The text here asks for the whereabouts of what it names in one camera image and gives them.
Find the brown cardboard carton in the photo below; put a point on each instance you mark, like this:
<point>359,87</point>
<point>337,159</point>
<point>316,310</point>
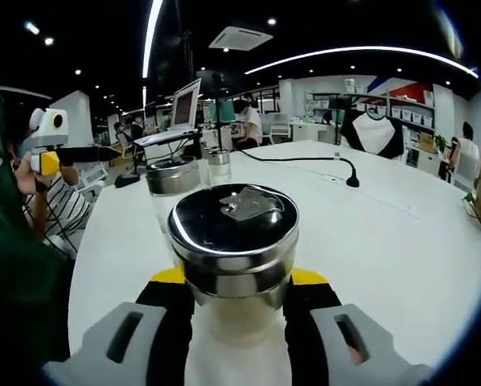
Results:
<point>426,140</point>

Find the small desk plant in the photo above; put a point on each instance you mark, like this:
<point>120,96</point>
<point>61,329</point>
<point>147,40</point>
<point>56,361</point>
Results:
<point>441,142</point>

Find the tall seasoning bottle brown powder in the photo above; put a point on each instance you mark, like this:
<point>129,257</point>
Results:
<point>232,225</point>

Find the white laptop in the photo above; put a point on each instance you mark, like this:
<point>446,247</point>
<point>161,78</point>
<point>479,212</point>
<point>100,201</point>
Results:
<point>184,104</point>

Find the black stand with teal board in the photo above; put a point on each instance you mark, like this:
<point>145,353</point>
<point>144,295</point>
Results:
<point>224,110</point>

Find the ceiling air conditioner vent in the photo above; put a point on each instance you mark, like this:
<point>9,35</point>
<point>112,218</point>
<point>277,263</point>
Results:
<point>240,38</point>

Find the curved ceiling light strip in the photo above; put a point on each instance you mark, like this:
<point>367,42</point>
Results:
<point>147,60</point>
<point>248,71</point>

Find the white desk cabinet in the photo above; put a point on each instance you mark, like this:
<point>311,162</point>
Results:
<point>305,132</point>

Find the tall seasoning bottle cream powder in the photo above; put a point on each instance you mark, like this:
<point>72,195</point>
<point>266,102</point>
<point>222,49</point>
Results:
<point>172,177</point>

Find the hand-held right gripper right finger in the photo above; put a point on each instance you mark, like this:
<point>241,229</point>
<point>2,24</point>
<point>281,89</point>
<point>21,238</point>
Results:
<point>397,362</point>

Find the shelf of white storage boxes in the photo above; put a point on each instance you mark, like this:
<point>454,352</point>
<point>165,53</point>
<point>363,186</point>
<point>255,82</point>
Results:
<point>409,114</point>

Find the black computer mouse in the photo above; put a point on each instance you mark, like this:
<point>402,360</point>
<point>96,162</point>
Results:
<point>126,181</point>

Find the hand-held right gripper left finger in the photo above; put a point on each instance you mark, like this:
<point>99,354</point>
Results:
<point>79,362</point>

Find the person's left hand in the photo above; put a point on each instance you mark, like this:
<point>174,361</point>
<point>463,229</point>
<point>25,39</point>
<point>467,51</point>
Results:
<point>25,177</point>

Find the white office chair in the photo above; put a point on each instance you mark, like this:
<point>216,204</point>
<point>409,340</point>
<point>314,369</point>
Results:
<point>280,124</point>
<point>465,173</point>

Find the black laptop stand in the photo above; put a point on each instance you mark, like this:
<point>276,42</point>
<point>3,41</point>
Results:
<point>195,144</point>

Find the person's green shirt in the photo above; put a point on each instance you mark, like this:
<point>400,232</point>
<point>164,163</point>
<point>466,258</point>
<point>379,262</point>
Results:
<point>11,241</point>

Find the small seasoning bottle white powder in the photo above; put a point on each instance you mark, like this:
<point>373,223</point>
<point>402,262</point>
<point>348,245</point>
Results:
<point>219,161</point>

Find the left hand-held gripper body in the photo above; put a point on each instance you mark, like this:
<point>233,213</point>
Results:
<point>49,134</point>

